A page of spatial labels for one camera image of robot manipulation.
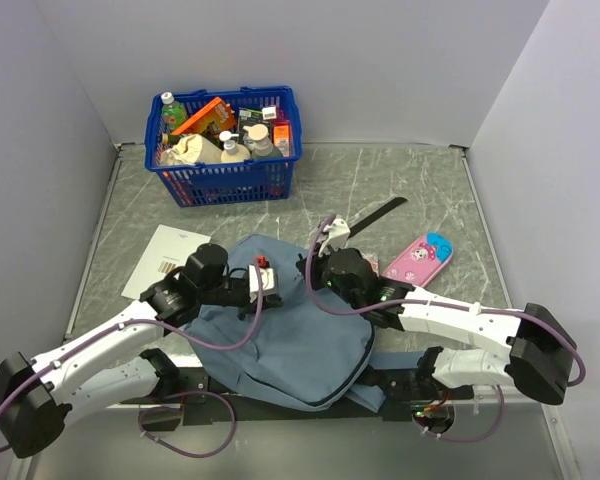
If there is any black backpack strap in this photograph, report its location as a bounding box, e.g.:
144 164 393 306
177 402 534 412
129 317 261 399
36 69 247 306
348 196 409 235

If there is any orange snack box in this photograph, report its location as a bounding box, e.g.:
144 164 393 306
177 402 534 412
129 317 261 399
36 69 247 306
173 97 237 137

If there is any black packaged item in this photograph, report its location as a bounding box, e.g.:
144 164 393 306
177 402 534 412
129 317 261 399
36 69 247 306
237 107 263 136

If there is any floral Little Women book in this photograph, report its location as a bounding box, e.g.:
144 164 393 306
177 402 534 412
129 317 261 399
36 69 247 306
366 256 379 274

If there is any aluminium front rail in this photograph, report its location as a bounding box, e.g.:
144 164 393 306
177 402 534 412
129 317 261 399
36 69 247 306
27 364 559 411

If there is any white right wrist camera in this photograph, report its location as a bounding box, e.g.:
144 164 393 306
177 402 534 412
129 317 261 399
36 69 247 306
318 216 350 257

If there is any pink cartoon pencil case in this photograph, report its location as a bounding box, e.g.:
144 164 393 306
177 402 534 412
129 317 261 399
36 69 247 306
382 232 453 288

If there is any green drink bottle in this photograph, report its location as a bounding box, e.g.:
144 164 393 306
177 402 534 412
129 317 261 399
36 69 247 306
160 92 188 132

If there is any white notebook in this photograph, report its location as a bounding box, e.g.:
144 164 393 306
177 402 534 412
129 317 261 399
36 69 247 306
121 225 211 300

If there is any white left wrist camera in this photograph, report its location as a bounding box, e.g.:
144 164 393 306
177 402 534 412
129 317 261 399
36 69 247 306
248 255 278 302

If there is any blue plastic shopping basket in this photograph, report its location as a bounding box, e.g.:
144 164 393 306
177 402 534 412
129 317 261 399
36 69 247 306
144 85 303 207

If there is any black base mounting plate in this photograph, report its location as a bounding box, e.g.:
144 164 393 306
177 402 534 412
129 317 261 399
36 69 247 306
128 358 474 425

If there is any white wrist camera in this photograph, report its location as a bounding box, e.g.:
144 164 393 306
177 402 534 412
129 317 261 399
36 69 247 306
318 216 350 257
248 255 278 302

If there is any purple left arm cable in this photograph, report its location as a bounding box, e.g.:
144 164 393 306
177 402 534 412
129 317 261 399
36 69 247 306
0 284 266 459

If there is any blue student backpack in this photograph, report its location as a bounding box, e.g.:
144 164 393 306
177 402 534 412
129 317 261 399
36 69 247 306
183 234 426 414

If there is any pink orange bottle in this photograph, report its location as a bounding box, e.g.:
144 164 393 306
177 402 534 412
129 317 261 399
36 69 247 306
273 113 292 158

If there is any grey pump bottle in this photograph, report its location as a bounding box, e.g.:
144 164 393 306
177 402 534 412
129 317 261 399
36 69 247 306
243 123 283 160

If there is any cream pump bottle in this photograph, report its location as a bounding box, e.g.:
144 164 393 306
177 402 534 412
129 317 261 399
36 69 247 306
219 130 251 163

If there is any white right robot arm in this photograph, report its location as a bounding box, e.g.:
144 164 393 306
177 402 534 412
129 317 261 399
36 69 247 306
296 248 577 405

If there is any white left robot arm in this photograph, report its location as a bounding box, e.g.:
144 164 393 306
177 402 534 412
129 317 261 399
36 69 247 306
0 243 281 459

